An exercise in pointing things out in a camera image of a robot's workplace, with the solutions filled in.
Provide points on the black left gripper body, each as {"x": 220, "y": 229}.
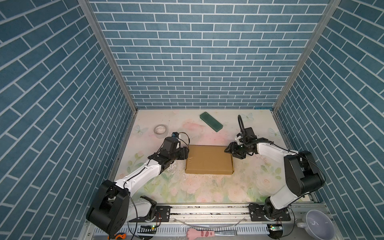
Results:
{"x": 180, "y": 154}

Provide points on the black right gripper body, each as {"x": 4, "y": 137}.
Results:
{"x": 239, "y": 150}

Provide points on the brown cardboard box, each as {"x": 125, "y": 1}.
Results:
{"x": 209, "y": 160}

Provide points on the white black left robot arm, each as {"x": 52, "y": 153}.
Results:
{"x": 113, "y": 206}

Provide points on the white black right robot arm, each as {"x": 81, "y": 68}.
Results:
{"x": 302, "y": 175}

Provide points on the clear tape roll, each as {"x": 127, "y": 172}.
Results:
{"x": 161, "y": 131}

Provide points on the dark green flat block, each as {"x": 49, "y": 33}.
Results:
{"x": 211, "y": 121}

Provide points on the orange black screwdriver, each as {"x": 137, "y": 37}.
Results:
{"x": 120, "y": 236}

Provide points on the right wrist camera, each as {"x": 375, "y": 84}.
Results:
{"x": 239, "y": 139}

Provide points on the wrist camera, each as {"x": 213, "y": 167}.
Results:
{"x": 175, "y": 135}
{"x": 239, "y": 139}

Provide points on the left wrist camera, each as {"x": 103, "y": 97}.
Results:
{"x": 175, "y": 135}

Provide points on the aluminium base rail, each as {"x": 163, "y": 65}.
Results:
{"x": 247, "y": 219}

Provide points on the pink handled knife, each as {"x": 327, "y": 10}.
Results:
{"x": 193, "y": 234}

